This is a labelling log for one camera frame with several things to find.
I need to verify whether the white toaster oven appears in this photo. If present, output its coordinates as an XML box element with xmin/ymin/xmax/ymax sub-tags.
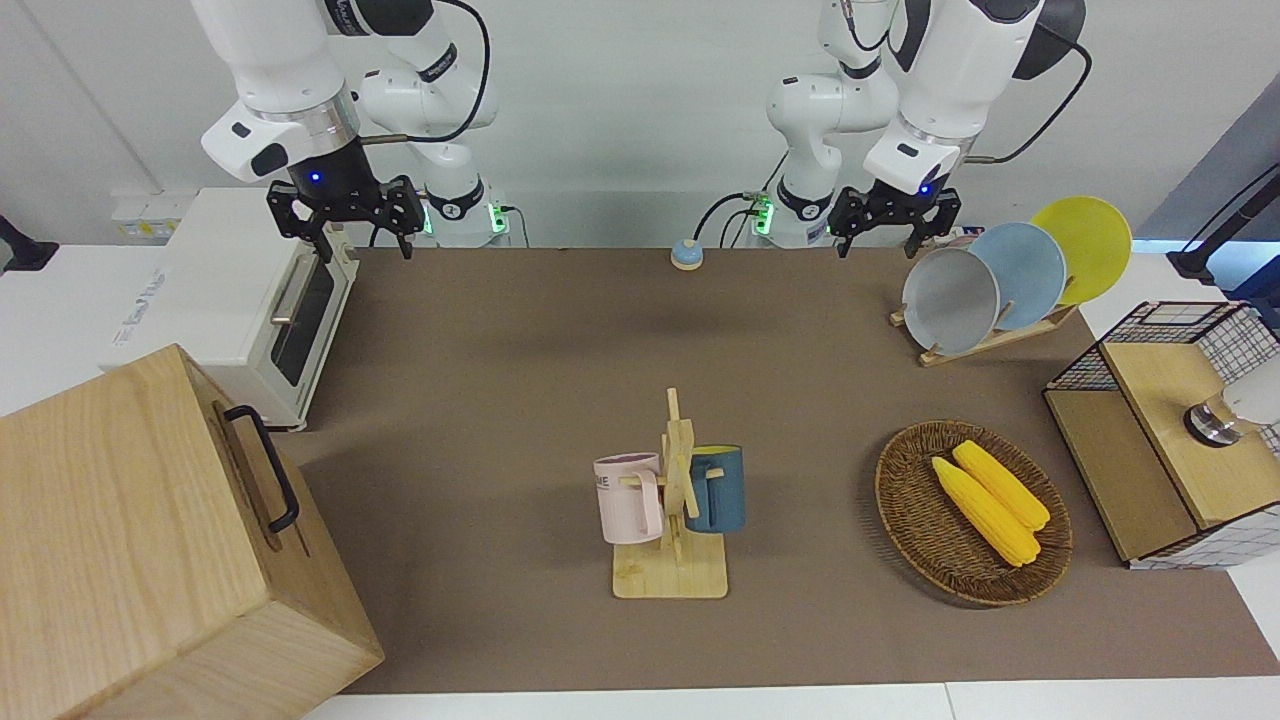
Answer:
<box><xmin>98</xmin><ymin>187</ymin><xmax>361</xmax><ymax>431</ymax></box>

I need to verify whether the pink mug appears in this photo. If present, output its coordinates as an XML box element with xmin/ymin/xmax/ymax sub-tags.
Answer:
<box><xmin>593</xmin><ymin>452</ymin><xmax>666</xmax><ymax>546</ymax></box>

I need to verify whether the black wire shelf box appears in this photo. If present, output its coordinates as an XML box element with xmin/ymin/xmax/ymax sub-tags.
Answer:
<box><xmin>1042</xmin><ymin>300</ymin><xmax>1280</xmax><ymax>571</ymax></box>

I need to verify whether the wooden mug tree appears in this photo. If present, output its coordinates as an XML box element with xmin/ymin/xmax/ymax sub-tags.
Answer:
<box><xmin>612</xmin><ymin>388</ymin><xmax>729</xmax><ymax>600</ymax></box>

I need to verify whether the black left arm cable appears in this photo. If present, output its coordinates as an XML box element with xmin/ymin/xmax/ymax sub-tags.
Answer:
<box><xmin>965</xmin><ymin>30</ymin><xmax>1093</xmax><ymax>166</ymax></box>

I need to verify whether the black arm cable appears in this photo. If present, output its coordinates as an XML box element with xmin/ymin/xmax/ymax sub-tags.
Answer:
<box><xmin>360</xmin><ymin>0</ymin><xmax>493</xmax><ymax>146</ymax></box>
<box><xmin>965</xmin><ymin>30</ymin><xmax>1093</xmax><ymax>166</ymax></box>

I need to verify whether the black cabinet handle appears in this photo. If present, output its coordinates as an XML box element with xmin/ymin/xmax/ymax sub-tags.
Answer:
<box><xmin>223</xmin><ymin>404</ymin><xmax>301</xmax><ymax>534</ymax></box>

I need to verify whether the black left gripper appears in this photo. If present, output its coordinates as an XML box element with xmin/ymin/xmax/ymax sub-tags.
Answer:
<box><xmin>828</xmin><ymin>183</ymin><xmax>963</xmax><ymax>261</ymax></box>

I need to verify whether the wooden plate rack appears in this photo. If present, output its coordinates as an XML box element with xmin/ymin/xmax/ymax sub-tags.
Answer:
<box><xmin>890</xmin><ymin>298</ymin><xmax>1079</xmax><ymax>368</ymax></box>

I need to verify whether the yellow plate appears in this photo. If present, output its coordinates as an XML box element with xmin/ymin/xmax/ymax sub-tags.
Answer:
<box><xmin>1030</xmin><ymin>196</ymin><xmax>1133</xmax><ymax>306</ymax></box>

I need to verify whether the silver oven door handle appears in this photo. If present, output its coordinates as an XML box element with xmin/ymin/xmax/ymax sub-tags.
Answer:
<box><xmin>270</xmin><ymin>250</ymin><xmax>321</xmax><ymax>326</ymax></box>

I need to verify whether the wooden drawer cabinet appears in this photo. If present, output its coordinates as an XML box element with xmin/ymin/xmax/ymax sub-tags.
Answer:
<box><xmin>0</xmin><ymin>343</ymin><xmax>386</xmax><ymax>720</ymax></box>

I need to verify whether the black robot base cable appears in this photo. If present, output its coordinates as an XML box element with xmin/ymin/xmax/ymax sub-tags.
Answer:
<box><xmin>695</xmin><ymin>188</ymin><xmax>779</xmax><ymax>249</ymax></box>

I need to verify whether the light blue plate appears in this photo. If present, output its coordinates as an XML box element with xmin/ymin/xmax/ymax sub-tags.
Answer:
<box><xmin>968</xmin><ymin>222</ymin><xmax>1068</xmax><ymax>331</ymax></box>

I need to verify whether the gray plate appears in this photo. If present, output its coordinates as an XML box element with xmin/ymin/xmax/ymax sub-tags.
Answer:
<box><xmin>901</xmin><ymin>247</ymin><xmax>1001</xmax><ymax>356</ymax></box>

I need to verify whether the yellow corn cob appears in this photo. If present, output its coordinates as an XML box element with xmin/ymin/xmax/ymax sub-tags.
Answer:
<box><xmin>931</xmin><ymin>456</ymin><xmax>1041</xmax><ymax>568</ymax></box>
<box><xmin>952</xmin><ymin>439</ymin><xmax>1051</xmax><ymax>532</ymax></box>

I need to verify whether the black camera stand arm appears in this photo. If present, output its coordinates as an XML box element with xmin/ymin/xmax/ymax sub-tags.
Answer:
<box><xmin>0</xmin><ymin>215</ymin><xmax>59</xmax><ymax>273</ymax></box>
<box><xmin>1165</xmin><ymin>165</ymin><xmax>1280</xmax><ymax>311</ymax></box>

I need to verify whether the brown table mat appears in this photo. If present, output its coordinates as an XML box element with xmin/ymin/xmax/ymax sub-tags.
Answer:
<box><xmin>270</xmin><ymin>245</ymin><xmax>1280</xmax><ymax>696</ymax></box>

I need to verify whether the white cylinder with glass base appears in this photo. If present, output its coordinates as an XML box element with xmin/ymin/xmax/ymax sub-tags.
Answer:
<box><xmin>1184</xmin><ymin>360</ymin><xmax>1280</xmax><ymax>446</ymax></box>

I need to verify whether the brown wicker basket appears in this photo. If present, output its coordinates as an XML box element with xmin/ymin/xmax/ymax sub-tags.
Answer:
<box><xmin>875</xmin><ymin>420</ymin><xmax>1074</xmax><ymax>607</ymax></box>

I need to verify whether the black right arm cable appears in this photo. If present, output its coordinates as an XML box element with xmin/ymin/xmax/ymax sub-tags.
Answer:
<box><xmin>360</xmin><ymin>0</ymin><xmax>493</xmax><ymax>146</ymax></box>

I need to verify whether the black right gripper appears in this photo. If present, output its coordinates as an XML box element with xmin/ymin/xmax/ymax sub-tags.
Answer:
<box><xmin>266</xmin><ymin>175</ymin><xmax>428</xmax><ymax>265</ymax></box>

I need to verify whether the dark teal mug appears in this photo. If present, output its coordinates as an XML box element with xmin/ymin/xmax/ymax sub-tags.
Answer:
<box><xmin>685</xmin><ymin>445</ymin><xmax>747</xmax><ymax>534</ymax></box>

